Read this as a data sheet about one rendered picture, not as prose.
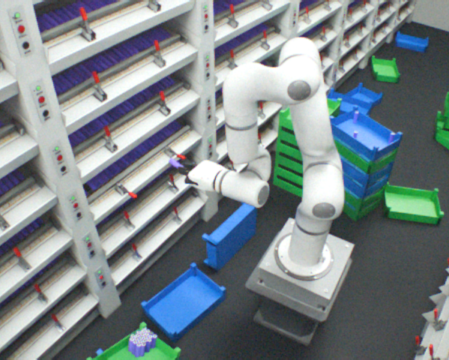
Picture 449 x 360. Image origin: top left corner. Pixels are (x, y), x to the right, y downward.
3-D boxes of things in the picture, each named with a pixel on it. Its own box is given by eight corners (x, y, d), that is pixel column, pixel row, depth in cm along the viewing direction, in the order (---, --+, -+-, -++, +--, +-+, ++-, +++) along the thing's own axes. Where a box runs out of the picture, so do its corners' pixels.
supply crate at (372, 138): (399, 146, 196) (403, 133, 191) (372, 162, 188) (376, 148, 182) (353, 117, 215) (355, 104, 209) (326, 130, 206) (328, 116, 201)
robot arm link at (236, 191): (235, 164, 136) (219, 181, 131) (270, 175, 129) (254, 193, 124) (239, 184, 142) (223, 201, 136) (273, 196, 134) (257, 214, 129)
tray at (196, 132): (199, 142, 183) (205, 128, 176) (93, 227, 147) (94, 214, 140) (166, 115, 187) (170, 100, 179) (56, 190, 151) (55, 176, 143)
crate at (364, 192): (387, 183, 212) (390, 172, 207) (361, 199, 204) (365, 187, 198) (345, 154, 231) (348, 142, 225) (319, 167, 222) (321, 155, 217)
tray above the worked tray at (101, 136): (197, 103, 170) (206, 79, 159) (80, 186, 134) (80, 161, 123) (162, 75, 174) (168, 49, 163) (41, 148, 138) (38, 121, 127)
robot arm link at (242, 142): (250, 94, 124) (252, 172, 144) (217, 121, 114) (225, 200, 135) (276, 103, 119) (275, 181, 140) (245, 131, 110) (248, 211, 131)
